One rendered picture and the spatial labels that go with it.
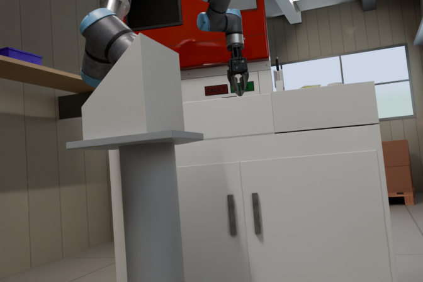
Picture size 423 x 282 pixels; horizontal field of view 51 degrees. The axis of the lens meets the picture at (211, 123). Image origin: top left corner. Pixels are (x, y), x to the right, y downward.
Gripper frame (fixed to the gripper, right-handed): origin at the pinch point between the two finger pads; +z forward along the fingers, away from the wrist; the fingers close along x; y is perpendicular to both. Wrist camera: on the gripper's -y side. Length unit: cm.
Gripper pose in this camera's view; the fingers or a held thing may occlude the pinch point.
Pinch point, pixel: (240, 94)
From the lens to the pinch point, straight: 186.1
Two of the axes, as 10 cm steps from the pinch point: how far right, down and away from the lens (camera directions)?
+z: 1.0, 9.9, -1.0
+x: 10.0, -0.9, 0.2
